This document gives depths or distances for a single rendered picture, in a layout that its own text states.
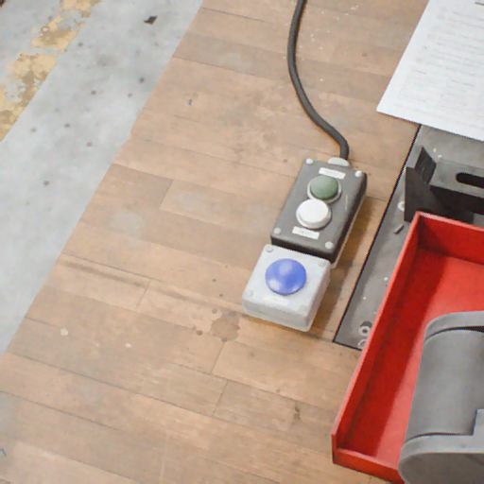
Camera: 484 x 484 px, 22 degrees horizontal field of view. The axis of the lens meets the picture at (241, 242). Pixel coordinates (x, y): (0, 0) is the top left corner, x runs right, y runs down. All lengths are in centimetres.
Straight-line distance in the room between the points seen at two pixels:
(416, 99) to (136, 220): 33
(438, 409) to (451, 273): 54
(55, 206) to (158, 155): 115
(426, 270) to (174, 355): 26
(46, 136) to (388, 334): 151
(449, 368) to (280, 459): 45
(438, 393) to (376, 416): 45
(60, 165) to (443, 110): 131
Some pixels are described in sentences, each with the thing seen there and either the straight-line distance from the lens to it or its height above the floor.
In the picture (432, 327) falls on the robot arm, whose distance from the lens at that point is 74.
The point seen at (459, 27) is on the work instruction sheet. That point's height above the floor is 90.
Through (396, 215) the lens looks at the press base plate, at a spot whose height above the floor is 90.
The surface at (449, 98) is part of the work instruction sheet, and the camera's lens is 137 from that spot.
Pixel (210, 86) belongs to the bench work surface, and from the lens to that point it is 140.
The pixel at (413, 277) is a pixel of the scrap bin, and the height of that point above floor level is 90.
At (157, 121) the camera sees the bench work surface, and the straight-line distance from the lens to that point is 138.
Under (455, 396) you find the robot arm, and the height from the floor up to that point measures 131.
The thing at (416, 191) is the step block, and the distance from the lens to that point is 123.
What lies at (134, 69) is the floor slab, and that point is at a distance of 269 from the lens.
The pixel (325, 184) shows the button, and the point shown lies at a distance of 125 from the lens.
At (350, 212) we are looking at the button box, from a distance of 124.
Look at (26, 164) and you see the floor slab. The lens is 257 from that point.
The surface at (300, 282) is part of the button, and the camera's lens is 119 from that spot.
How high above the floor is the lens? 193
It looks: 55 degrees down
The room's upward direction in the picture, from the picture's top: 9 degrees counter-clockwise
